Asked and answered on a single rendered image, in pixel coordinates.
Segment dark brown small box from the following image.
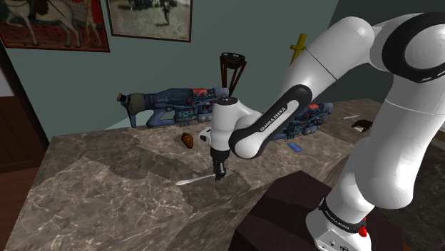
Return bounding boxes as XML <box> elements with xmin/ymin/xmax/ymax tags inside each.
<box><xmin>351</xmin><ymin>118</ymin><xmax>374</xmax><ymax>134</ymax></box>

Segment yellow cross-shaped figure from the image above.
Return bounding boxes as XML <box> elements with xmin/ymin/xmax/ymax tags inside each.
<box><xmin>289</xmin><ymin>33</ymin><xmax>308</xmax><ymax>66</ymax></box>

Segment large blue toy blaster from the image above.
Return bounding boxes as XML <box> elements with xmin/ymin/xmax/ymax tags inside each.
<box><xmin>116</xmin><ymin>86</ymin><xmax>230</xmax><ymax>130</ymax></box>

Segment dark brown wooden door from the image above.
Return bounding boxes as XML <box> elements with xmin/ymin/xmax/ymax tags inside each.
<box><xmin>0</xmin><ymin>41</ymin><xmax>50</xmax><ymax>175</ymax></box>

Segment brown framed grey picture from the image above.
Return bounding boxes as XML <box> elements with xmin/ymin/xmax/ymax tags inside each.
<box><xmin>105</xmin><ymin>0</ymin><xmax>193</xmax><ymax>43</ymax></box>

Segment red framed horse picture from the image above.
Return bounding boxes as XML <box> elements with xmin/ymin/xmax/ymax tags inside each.
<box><xmin>0</xmin><ymin>0</ymin><xmax>111</xmax><ymax>53</ymax></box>

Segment dark maroon robot stand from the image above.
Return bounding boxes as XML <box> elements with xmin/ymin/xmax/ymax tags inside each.
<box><xmin>227</xmin><ymin>170</ymin><xmax>405</xmax><ymax>251</ymax></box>

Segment silver fork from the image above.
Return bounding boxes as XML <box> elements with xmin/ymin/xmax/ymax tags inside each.
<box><xmin>175</xmin><ymin>168</ymin><xmax>234</xmax><ymax>187</ymax></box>

